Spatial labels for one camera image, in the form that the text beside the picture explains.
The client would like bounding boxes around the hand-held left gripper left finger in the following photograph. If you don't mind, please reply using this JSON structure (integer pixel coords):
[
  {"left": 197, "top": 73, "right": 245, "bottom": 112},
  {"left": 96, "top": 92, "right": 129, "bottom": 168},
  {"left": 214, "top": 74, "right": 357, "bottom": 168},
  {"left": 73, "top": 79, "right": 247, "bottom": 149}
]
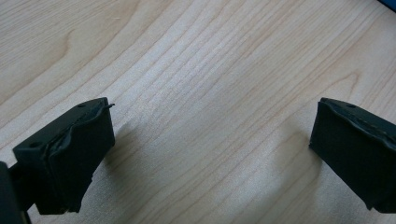
[{"left": 12, "top": 97, "right": 117, "bottom": 216}]

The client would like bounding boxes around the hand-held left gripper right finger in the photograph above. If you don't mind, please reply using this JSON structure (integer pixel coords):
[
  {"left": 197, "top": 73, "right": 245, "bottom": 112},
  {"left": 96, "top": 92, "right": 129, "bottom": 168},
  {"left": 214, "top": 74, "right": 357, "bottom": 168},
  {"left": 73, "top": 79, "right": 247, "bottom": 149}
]
[{"left": 308, "top": 97, "right": 396, "bottom": 215}]

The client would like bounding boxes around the dark blue object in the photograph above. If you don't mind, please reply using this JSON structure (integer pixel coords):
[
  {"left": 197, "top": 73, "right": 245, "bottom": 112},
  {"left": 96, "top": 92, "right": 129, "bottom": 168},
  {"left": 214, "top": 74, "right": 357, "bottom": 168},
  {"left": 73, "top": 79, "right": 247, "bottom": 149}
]
[{"left": 376, "top": 0, "right": 396, "bottom": 13}]

